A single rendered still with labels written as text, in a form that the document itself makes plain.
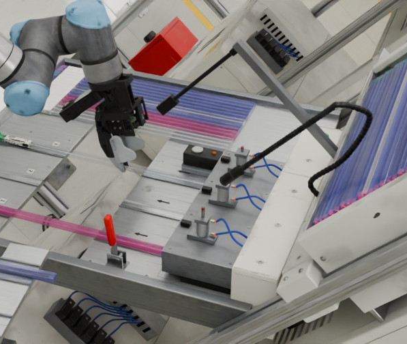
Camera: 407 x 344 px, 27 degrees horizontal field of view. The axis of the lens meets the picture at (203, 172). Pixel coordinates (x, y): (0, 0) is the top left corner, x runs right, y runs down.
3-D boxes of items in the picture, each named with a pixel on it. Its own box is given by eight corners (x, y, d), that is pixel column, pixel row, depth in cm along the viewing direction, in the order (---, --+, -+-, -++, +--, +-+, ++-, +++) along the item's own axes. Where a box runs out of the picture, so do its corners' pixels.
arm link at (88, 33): (66, -2, 164) (108, -8, 162) (82, 51, 169) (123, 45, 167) (54, 13, 157) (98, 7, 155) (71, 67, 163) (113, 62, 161)
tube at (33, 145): (-4, 140, 186) (-4, 136, 185) (0, 137, 187) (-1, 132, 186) (216, 191, 172) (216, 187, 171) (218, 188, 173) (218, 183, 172)
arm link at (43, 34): (-1, 52, 158) (54, 44, 156) (12, 13, 165) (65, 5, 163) (16, 82, 164) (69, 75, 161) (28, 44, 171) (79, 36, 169)
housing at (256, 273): (228, 328, 149) (231, 267, 141) (300, 177, 187) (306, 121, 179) (273, 340, 147) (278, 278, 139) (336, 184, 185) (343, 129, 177)
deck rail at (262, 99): (62, 82, 218) (60, 60, 214) (66, 78, 219) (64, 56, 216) (336, 137, 198) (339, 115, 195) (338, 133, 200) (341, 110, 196)
